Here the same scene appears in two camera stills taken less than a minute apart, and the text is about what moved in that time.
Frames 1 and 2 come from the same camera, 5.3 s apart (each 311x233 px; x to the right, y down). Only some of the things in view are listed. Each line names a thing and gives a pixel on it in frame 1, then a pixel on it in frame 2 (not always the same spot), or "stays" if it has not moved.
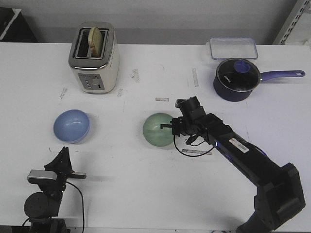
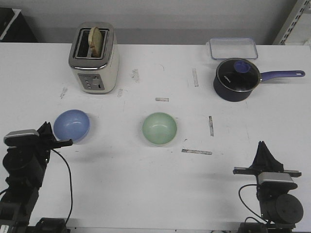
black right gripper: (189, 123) → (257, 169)
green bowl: (153, 133) stays
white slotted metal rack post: (298, 9) stays
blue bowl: (72, 125) stays
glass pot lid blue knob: (237, 74) stays
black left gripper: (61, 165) → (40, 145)
